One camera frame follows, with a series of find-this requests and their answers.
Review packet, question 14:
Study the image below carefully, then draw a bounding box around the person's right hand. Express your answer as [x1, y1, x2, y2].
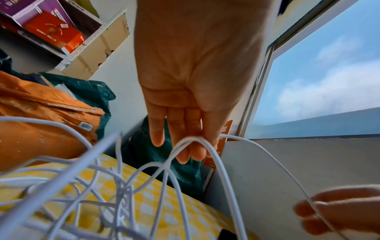
[293, 184, 380, 236]

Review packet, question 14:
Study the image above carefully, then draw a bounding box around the tall crumpled green sack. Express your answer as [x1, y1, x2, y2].
[0, 47, 117, 141]

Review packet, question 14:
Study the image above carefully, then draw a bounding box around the red box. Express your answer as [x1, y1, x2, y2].
[23, 11, 87, 54]

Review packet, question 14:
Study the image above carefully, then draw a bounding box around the purple box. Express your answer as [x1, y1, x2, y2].
[0, 0, 79, 30]

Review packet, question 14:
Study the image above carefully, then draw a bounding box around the orange poster board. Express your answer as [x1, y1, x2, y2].
[201, 119, 234, 168]

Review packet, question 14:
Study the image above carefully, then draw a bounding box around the upright open green sack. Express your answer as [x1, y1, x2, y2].
[121, 115, 215, 207]

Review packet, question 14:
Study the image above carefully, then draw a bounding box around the yellow checkered tablecloth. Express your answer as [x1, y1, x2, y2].
[0, 153, 259, 240]

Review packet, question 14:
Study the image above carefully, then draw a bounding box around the white cable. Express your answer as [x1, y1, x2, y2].
[0, 115, 351, 240]

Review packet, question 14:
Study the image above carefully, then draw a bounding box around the orange woven sack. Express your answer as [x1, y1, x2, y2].
[0, 70, 105, 172]

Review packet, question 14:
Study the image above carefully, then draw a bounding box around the person's left hand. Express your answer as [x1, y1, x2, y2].
[134, 0, 281, 164]

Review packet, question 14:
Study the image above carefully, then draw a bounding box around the window with white frame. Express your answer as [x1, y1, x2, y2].
[237, 0, 380, 140]

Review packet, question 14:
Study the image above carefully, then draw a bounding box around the white metal shelf rack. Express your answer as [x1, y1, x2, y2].
[0, 0, 131, 80]

